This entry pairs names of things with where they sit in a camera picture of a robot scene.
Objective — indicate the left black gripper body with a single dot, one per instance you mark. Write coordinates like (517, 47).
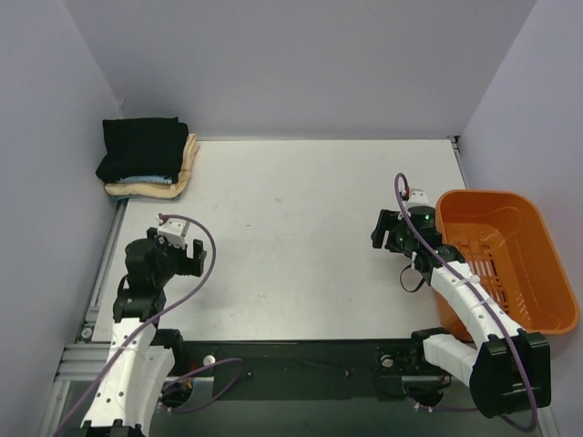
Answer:
(183, 260)

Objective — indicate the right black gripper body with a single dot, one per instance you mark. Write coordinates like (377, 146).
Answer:
(392, 232)

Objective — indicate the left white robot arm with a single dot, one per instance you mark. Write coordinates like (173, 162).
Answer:
(141, 356)

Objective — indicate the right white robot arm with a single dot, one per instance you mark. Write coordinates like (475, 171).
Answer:
(507, 369)

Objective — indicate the orange plastic basket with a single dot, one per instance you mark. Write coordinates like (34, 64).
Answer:
(505, 241)

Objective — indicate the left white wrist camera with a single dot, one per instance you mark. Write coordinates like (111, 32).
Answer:
(172, 231)

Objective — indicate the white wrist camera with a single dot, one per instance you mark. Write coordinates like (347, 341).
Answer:
(172, 231)
(417, 198)

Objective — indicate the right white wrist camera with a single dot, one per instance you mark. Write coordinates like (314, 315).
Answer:
(417, 198)

